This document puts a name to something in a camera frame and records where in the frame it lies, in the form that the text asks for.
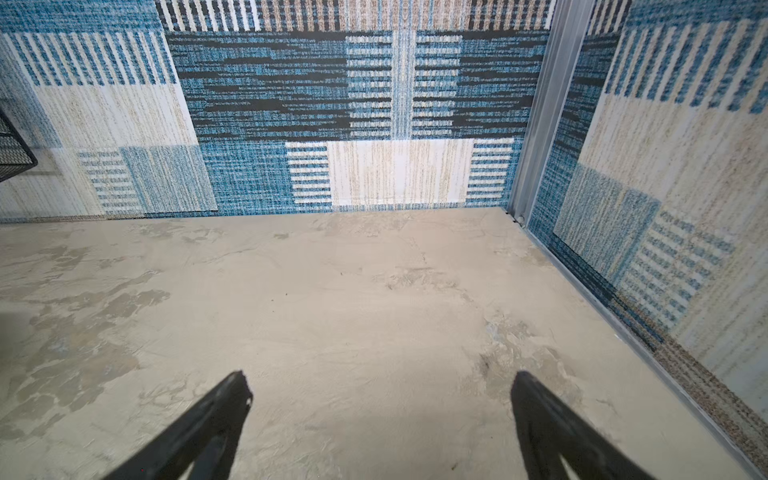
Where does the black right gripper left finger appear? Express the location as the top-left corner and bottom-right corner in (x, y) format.
(106, 371), (253, 479)

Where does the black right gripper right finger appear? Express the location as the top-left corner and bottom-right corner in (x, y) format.
(510, 370), (651, 479)

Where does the black wire mesh shelf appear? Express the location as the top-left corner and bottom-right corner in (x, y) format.
(0, 112), (38, 182)

